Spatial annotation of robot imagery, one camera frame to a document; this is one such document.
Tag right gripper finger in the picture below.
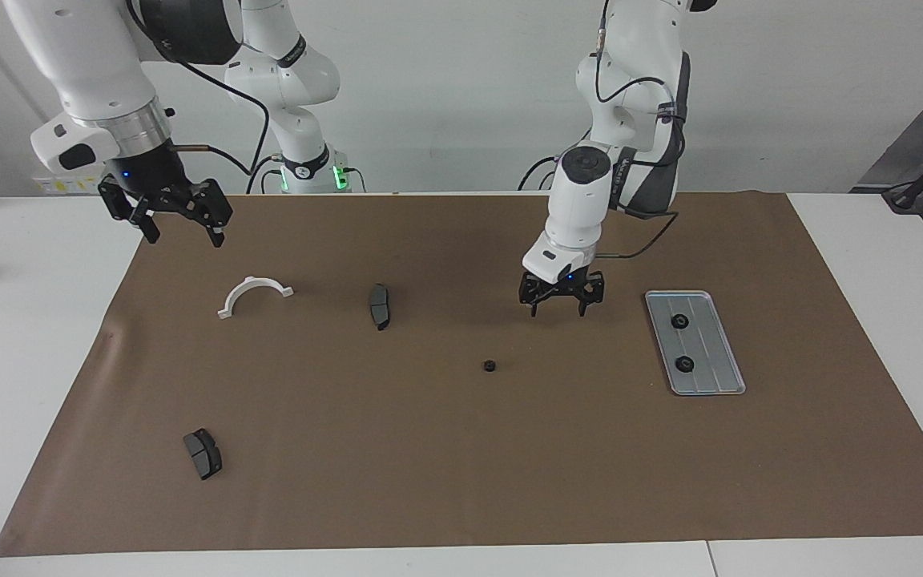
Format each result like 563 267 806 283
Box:
187 179 234 248
98 180 161 244

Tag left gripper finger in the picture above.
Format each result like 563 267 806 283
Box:
573 272 606 317
518 273 550 318

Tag silver metal tray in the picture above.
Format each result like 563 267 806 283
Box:
644 290 747 397

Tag dark grey brake pad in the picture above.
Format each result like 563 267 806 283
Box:
369 284 392 333
183 428 224 481

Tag brown paper table mat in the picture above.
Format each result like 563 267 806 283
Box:
0 191 923 558

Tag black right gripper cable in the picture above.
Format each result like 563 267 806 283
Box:
173 56 272 176

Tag white half-ring bracket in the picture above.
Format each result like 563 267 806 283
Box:
217 276 295 321

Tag white wall socket box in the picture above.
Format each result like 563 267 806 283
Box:
33 172 106 196

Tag black left arm base cable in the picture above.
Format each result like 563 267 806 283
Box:
518 154 562 192

